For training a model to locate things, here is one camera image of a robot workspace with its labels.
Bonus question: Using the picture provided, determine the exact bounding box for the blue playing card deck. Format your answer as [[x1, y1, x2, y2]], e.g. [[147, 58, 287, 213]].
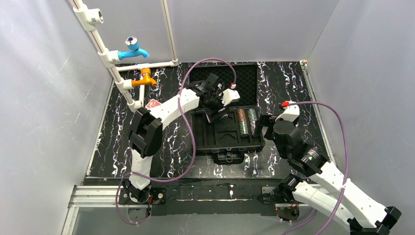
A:
[[204, 106, 231, 123]]

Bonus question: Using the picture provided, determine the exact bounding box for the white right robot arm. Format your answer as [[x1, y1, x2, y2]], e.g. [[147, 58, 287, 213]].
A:
[[255, 115, 402, 235]]

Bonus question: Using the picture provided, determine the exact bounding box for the blue orange poker chip stack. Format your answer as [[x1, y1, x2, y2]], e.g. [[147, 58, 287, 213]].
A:
[[249, 120, 256, 136]]

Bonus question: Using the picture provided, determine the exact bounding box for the red playing card deck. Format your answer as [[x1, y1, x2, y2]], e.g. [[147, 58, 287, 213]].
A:
[[145, 99, 161, 109]]

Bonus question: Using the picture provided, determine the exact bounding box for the orange plastic faucet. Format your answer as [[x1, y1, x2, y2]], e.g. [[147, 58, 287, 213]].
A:
[[131, 68, 158, 87]]

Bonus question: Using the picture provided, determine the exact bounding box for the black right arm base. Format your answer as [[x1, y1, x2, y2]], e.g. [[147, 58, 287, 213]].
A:
[[258, 174, 303, 222]]

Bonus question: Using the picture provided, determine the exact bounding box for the black foam-lined poker case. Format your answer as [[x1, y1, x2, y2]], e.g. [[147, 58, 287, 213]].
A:
[[191, 63, 265, 165]]

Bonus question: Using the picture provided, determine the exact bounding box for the blue yellow poker chip stack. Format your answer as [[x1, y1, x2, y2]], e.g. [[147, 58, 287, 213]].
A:
[[247, 108, 258, 122]]

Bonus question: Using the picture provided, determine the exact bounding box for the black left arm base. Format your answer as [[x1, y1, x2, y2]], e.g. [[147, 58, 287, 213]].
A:
[[115, 179, 167, 226]]

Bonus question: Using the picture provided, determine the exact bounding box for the brown poker chip stack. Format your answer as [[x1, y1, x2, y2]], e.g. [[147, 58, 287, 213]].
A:
[[236, 109, 247, 122]]

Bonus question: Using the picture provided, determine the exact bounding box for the aluminium front rail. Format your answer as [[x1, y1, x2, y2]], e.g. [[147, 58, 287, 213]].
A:
[[61, 184, 370, 235]]

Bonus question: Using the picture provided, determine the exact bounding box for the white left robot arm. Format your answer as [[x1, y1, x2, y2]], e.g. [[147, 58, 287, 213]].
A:
[[126, 73, 225, 192]]

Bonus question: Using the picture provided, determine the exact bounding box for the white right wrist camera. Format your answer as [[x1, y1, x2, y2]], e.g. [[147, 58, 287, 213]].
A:
[[276, 101, 300, 126]]

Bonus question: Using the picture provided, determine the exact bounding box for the white PVC pipe frame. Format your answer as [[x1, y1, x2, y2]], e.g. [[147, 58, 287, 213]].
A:
[[68, 0, 179, 112]]

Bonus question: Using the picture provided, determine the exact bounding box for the blue plastic faucet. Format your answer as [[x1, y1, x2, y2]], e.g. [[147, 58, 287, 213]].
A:
[[117, 36, 149, 60]]

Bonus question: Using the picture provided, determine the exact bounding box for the green poker chip stack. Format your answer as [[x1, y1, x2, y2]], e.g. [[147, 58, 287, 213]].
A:
[[238, 121, 249, 138]]

